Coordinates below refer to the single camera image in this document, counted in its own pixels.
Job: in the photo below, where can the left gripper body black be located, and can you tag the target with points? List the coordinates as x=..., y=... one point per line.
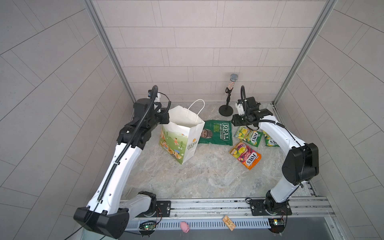
x=160, y=117

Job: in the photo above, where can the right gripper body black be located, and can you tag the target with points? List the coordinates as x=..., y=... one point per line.
x=241, y=120

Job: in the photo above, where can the green Fox's spring tea bag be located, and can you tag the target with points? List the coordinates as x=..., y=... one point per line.
x=249, y=136

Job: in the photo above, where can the white paper bag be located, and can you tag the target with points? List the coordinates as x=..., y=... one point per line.
x=180, y=137

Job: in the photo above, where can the dark green snack bag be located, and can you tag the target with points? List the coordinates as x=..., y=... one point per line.
x=217, y=132

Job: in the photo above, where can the yellow green candy bag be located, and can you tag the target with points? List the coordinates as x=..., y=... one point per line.
x=269, y=141

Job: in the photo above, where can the orange Fox's fruits bag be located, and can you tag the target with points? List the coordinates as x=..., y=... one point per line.
x=246, y=155

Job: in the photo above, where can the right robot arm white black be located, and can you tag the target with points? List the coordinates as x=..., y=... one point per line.
x=302, y=159

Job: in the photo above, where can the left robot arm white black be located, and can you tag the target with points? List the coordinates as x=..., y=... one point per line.
x=105, y=214

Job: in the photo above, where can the black microphone stand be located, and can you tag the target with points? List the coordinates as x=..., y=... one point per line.
x=226, y=110

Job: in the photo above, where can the sparkly silver microphone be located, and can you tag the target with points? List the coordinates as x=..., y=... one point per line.
x=233, y=79

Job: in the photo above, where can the left circuit board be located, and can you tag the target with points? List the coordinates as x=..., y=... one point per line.
x=147, y=228

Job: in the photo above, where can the circuit board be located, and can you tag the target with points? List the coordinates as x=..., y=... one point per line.
x=277, y=226
x=147, y=228

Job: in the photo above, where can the small wooden tag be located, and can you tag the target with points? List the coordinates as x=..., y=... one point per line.
x=229, y=223

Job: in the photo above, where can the right circuit board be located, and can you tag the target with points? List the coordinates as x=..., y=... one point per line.
x=277, y=226

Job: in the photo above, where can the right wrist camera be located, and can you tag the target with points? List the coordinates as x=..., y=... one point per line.
x=240, y=108

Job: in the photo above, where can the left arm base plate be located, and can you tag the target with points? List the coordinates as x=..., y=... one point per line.
x=162, y=207

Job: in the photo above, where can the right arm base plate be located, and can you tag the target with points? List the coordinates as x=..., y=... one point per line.
x=268, y=207

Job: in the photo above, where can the pink pig toy on rail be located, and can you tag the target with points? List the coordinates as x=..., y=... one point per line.
x=184, y=227

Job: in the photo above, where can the aluminium front rail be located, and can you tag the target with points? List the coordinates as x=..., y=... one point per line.
x=239, y=208

